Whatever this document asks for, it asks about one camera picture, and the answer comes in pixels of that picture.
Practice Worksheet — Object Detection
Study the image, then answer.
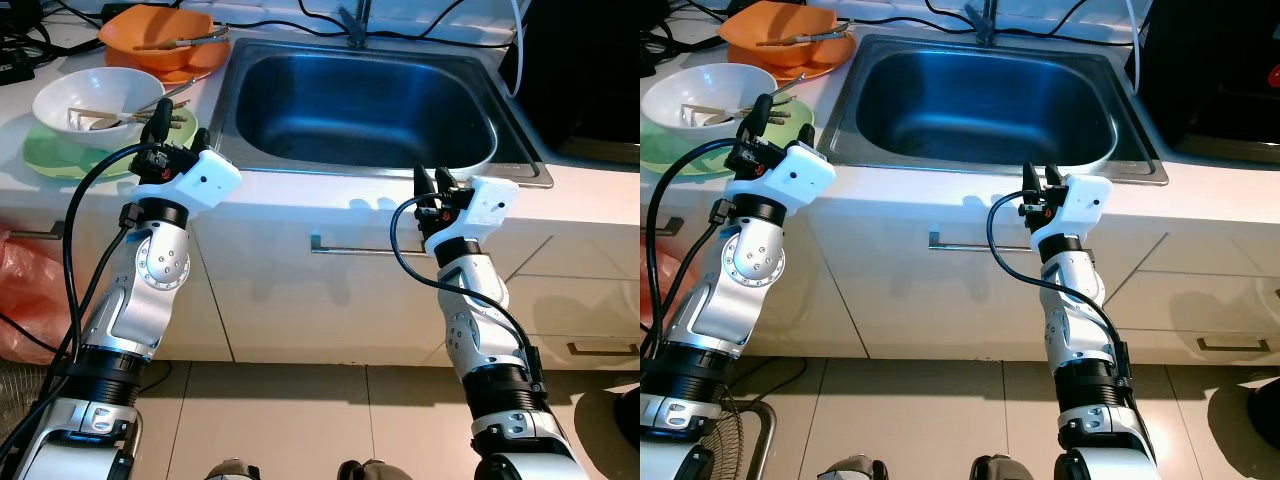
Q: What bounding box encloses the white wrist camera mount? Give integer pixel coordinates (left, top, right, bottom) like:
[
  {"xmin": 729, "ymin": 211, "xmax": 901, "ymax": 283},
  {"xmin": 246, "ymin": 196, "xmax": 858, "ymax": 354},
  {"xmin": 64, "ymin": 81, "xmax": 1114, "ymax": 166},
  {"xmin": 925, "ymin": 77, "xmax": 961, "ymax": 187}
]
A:
[
  {"xmin": 160, "ymin": 150, "xmax": 243, "ymax": 216},
  {"xmin": 1030, "ymin": 175, "xmax": 1114, "ymax": 251},
  {"xmin": 425, "ymin": 175, "xmax": 521, "ymax": 258},
  {"xmin": 762, "ymin": 140, "xmax": 837, "ymax": 216}
]

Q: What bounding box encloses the green plate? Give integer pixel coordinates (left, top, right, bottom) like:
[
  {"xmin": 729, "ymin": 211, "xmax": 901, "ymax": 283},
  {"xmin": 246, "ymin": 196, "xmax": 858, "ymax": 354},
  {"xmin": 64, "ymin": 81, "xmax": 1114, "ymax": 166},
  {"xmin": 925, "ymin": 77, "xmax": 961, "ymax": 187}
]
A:
[
  {"xmin": 22, "ymin": 105, "xmax": 199, "ymax": 183},
  {"xmin": 640, "ymin": 100, "xmax": 816, "ymax": 178}
]

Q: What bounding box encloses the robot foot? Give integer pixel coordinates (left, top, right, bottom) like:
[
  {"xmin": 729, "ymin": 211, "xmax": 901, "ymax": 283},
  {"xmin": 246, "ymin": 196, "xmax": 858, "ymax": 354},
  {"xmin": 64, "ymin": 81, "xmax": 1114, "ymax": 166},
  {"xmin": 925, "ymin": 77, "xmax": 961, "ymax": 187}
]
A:
[
  {"xmin": 338, "ymin": 458, "xmax": 413, "ymax": 480},
  {"xmin": 968, "ymin": 455, "xmax": 1036, "ymax": 480},
  {"xmin": 205, "ymin": 458, "xmax": 261, "ymax": 480},
  {"xmin": 818, "ymin": 455, "xmax": 888, "ymax": 480}
]

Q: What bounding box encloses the red plastic bag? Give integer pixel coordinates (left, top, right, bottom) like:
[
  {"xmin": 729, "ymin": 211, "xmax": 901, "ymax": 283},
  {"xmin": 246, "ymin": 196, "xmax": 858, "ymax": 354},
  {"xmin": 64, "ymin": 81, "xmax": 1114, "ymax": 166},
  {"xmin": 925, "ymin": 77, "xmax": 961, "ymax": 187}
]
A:
[
  {"xmin": 640, "ymin": 245, "xmax": 701, "ymax": 331},
  {"xmin": 0, "ymin": 230, "xmax": 71, "ymax": 366}
]

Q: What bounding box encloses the orange plate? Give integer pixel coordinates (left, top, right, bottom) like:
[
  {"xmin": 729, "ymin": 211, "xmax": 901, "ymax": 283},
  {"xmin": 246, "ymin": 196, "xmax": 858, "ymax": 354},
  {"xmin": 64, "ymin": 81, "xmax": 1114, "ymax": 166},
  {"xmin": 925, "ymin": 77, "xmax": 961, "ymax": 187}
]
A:
[
  {"xmin": 105, "ymin": 42, "xmax": 231, "ymax": 87},
  {"xmin": 728, "ymin": 40, "xmax": 858, "ymax": 84}
]

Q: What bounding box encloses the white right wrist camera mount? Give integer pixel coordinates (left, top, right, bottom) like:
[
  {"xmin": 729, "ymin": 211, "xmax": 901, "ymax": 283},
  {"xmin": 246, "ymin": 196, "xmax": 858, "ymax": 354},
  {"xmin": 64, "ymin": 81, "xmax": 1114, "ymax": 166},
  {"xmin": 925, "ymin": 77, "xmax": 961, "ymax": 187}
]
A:
[
  {"xmin": 1030, "ymin": 175, "xmax": 1114, "ymax": 251},
  {"xmin": 425, "ymin": 175, "xmax": 521, "ymax": 258}
]

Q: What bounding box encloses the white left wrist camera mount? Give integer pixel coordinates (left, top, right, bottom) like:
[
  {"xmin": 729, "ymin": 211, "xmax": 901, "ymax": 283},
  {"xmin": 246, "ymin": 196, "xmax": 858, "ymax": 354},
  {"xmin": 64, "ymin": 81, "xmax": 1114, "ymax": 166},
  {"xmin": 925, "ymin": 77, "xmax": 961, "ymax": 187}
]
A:
[
  {"xmin": 160, "ymin": 150, "xmax": 243, "ymax": 216},
  {"xmin": 762, "ymin": 140, "xmax": 837, "ymax": 216}
]

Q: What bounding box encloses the orange bowl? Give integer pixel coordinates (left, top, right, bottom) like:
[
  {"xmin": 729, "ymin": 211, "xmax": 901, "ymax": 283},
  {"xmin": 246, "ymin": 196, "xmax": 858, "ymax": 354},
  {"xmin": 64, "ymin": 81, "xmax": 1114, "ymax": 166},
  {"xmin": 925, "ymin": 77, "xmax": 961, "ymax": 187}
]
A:
[
  {"xmin": 718, "ymin": 0, "xmax": 857, "ymax": 69},
  {"xmin": 98, "ymin": 5, "xmax": 231, "ymax": 73}
]

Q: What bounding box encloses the stainless steel sink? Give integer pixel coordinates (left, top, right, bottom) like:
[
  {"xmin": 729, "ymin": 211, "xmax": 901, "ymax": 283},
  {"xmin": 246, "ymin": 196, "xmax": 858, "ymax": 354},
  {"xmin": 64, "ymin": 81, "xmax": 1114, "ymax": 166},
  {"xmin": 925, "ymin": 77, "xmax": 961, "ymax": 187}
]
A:
[
  {"xmin": 818, "ymin": 33, "xmax": 1169, "ymax": 186},
  {"xmin": 205, "ymin": 38, "xmax": 554, "ymax": 189}
]

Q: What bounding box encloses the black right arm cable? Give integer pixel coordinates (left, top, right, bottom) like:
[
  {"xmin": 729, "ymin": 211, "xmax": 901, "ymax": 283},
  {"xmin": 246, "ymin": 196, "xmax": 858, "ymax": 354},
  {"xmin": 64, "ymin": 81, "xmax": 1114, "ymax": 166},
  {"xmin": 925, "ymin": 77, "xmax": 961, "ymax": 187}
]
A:
[
  {"xmin": 388, "ymin": 195, "xmax": 546, "ymax": 401},
  {"xmin": 985, "ymin": 190, "xmax": 1136, "ymax": 391}
]

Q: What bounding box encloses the black appliance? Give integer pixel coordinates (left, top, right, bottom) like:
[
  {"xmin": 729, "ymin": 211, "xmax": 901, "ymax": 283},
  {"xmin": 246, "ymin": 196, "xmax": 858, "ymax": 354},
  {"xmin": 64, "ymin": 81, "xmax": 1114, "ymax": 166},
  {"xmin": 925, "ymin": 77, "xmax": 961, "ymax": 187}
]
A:
[{"xmin": 1135, "ymin": 0, "xmax": 1280, "ymax": 161}]

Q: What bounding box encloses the white kitchen cabinet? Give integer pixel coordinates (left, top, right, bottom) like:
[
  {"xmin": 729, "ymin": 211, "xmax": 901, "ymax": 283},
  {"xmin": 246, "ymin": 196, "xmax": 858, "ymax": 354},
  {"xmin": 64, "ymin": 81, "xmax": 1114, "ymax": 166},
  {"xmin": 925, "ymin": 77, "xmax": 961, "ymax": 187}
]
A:
[
  {"xmin": 640, "ymin": 190, "xmax": 1280, "ymax": 361},
  {"xmin": 0, "ymin": 190, "xmax": 641, "ymax": 366}
]

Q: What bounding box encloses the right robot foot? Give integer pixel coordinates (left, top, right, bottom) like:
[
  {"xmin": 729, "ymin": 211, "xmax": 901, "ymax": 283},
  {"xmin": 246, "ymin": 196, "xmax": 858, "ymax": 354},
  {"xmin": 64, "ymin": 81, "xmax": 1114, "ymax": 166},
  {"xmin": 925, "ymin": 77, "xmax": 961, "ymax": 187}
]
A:
[
  {"xmin": 338, "ymin": 458, "xmax": 413, "ymax": 480},
  {"xmin": 968, "ymin": 455, "xmax": 1036, "ymax": 480}
]

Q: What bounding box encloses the dark metal faucet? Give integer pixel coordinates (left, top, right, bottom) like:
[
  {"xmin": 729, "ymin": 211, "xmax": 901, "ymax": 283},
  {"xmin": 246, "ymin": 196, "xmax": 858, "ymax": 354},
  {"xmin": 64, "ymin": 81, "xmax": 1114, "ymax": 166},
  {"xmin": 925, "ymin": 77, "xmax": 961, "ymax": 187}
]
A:
[
  {"xmin": 965, "ymin": 0, "xmax": 1003, "ymax": 46},
  {"xmin": 338, "ymin": 0, "xmax": 373, "ymax": 49}
]

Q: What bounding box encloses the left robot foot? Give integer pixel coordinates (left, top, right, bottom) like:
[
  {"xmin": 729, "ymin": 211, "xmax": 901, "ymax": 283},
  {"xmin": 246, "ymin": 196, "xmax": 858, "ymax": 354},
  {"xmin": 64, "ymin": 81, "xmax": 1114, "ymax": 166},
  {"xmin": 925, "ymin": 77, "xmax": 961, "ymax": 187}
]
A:
[
  {"xmin": 818, "ymin": 455, "xmax": 888, "ymax": 480},
  {"xmin": 205, "ymin": 458, "xmax": 261, "ymax": 480}
]

